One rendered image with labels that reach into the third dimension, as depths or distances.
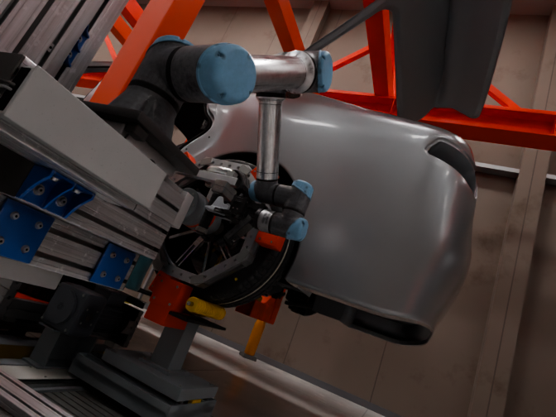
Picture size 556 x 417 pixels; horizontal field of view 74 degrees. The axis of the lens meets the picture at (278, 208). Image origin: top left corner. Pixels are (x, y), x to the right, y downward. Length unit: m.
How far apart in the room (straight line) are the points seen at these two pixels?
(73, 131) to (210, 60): 0.33
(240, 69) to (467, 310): 4.91
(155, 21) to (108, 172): 1.52
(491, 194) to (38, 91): 5.73
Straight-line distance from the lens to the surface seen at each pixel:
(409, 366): 5.31
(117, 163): 0.60
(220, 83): 0.77
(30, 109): 0.51
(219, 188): 1.33
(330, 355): 5.37
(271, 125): 1.22
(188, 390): 1.58
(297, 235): 1.15
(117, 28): 4.43
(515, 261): 5.47
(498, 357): 5.23
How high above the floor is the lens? 0.57
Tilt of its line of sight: 16 degrees up
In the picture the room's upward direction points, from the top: 22 degrees clockwise
